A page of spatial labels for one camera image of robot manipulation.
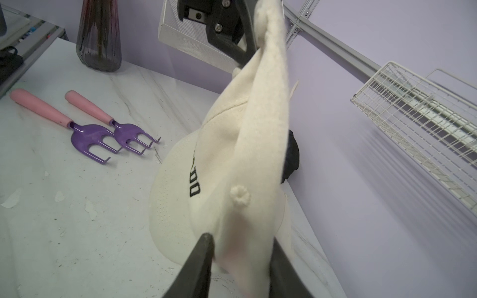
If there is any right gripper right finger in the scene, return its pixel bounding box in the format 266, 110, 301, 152
269, 238, 313, 298

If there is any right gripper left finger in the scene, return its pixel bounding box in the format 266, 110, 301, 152
163, 233, 214, 298

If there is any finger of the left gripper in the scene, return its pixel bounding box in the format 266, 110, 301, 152
177, 0, 258, 67

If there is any cream Colorado cap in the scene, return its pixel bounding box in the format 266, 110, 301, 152
148, 128, 295, 274
189, 1, 289, 298

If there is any black cap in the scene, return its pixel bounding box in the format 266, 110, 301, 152
281, 130, 300, 183

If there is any white two-tier mesh shelf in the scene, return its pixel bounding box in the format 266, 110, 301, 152
158, 1, 284, 75

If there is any dark glass flower vase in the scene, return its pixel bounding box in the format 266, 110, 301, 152
77, 0, 122, 72

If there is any purple pink garden fork upper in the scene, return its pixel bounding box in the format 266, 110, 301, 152
65, 90, 161, 155

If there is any purple pink garden fork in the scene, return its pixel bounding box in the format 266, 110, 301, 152
10, 89, 123, 165
65, 90, 161, 155

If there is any purple pink garden fork lower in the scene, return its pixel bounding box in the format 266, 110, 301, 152
10, 89, 123, 165

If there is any aluminium front rail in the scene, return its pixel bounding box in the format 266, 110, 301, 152
1, 4, 68, 96

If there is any white wire wall basket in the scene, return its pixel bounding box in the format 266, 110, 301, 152
351, 62, 477, 214

